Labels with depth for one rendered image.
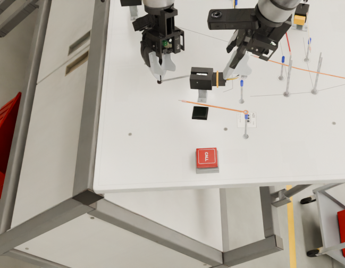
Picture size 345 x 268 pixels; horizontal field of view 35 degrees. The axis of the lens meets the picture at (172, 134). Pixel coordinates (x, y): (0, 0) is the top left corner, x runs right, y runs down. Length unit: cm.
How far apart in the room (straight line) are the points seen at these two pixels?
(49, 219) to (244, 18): 73
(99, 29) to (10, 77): 95
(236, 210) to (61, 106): 193
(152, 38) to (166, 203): 54
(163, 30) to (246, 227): 233
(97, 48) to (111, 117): 27
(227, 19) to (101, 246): 79
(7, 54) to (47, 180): 112
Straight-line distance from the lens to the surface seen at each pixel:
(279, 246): 168
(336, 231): 420
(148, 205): 158
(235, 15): 124
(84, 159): 141
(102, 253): 171
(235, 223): 339
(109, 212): 146
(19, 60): 265
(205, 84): 139
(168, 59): 139
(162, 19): 129
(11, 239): 166
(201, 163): 130
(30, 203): 164
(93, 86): 154
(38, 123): 182
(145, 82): 151
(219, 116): 142
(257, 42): 125
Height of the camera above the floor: 181
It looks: 34 degrees down
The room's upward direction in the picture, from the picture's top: 62 degrees clockwise
